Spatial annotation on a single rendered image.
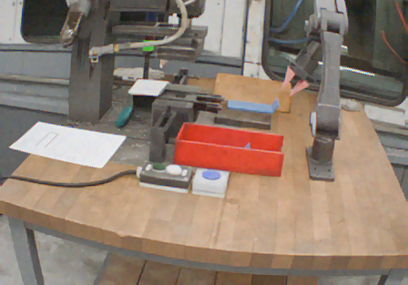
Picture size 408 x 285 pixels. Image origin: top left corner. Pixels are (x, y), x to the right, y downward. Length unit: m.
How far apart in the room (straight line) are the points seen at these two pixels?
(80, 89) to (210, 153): 0.45
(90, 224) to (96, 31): 0.62
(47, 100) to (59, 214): 1.36
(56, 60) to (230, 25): 0.79
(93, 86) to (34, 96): 0.97
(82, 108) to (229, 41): 0.77
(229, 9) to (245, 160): 0.91
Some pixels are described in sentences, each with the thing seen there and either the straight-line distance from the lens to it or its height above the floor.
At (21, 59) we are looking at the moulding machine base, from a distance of 2.36.
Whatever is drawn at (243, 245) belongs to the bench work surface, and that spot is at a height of 0.90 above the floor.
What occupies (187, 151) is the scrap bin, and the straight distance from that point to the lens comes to 1.21.
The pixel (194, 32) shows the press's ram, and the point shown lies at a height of 1.17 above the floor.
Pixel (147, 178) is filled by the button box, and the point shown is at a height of 0.92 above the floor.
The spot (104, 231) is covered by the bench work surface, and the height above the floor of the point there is 0.89.
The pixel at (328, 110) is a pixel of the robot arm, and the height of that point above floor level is 1.05.
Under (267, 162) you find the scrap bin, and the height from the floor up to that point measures 0.93.
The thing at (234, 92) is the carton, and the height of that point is 0.94.
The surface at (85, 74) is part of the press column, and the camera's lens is 1.43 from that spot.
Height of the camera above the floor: 1.41
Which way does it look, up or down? 21 degrees down
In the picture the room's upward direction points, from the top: 5 degrees clockwise
